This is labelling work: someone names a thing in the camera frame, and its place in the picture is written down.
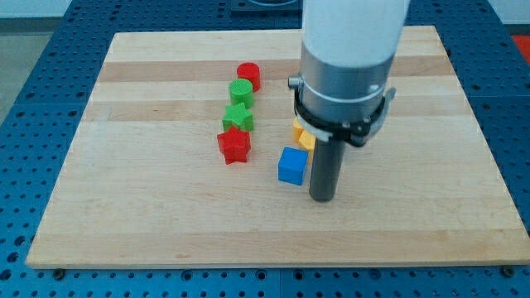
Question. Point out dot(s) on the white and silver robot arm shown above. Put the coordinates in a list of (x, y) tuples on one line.
[(347, 49)]

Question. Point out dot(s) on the red star block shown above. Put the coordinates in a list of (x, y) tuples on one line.
[(235, 145)]

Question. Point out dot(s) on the green star block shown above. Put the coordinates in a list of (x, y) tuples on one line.
[(237, 116)]

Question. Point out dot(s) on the blue cube block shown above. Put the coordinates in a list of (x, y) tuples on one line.
[(292, 165)]

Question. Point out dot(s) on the yellow block rear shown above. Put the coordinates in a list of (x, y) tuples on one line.
[(297, 130)]

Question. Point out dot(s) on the yellow block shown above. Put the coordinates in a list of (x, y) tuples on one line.
[(307, 142), (297, 130)]

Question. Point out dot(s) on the yellow block front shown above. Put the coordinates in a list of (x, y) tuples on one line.
[(307, 142)]

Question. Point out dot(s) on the green cylinder block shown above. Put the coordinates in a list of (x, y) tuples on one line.
[(241, 91)]

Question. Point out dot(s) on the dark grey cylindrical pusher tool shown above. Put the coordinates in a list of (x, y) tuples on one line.
[(325, 171)]

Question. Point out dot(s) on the red cylinder block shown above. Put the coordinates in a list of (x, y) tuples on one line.
[(251, 72)]

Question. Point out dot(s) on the wooden board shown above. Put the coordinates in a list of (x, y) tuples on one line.
[(144, 184)]

